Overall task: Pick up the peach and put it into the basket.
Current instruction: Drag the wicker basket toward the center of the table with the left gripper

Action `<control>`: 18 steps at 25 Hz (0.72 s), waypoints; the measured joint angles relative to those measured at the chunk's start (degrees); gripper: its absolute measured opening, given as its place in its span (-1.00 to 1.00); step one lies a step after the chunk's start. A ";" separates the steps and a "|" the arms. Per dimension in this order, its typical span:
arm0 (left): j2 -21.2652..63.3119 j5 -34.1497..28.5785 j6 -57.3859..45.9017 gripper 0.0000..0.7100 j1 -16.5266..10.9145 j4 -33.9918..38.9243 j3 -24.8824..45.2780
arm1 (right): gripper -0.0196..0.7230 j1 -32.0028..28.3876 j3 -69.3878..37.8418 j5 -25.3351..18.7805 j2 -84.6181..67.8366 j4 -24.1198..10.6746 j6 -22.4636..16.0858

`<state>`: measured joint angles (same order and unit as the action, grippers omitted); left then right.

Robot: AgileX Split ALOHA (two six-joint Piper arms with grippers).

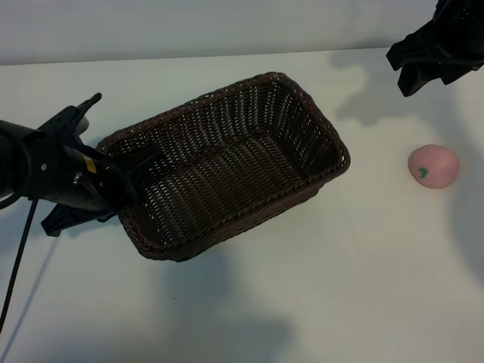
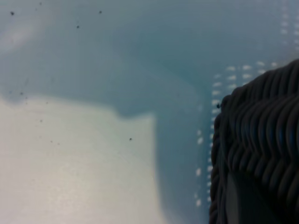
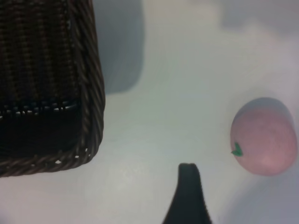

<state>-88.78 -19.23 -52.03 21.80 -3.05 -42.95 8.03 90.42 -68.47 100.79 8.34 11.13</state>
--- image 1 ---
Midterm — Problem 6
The pink peach with green mark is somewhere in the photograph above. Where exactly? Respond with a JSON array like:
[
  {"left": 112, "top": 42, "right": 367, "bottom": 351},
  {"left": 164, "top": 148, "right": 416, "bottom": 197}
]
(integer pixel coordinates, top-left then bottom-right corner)
[{"left": 407, "top": 143, "right": 461, "bottom": 189}]

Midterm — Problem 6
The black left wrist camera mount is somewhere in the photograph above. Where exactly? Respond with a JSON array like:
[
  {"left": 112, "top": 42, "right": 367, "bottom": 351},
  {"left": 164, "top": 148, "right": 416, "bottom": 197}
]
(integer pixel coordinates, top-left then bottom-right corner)
[{"left": 37, "top": 92, "right": 104, "bottom": 138}]

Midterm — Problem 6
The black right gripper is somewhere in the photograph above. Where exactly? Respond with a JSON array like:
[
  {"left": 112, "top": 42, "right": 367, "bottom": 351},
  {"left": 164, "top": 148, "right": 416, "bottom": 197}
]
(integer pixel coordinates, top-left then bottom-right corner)
[{"left": 386, "top": 0, "right": 484, "bottom": 98}]

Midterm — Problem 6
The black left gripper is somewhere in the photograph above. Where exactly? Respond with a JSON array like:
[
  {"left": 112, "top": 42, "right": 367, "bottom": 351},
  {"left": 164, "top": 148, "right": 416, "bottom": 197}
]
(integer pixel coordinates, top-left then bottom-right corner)
[{"left": 20, "top": 128, "right": 163, "bottom": 237}]

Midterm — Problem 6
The dark brown woven basket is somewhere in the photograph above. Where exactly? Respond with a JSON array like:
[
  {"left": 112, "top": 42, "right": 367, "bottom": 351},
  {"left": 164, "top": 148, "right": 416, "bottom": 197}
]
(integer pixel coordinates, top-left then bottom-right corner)
[{"left": 95, "top": 71, "right": 352, "bottom": 262}]

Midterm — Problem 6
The black braided cable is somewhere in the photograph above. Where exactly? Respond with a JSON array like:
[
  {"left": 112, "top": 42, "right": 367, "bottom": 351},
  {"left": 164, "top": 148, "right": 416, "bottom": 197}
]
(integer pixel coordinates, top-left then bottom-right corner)
[{"left": 0, "top": 199, "right": 39, "bottom": 332}]

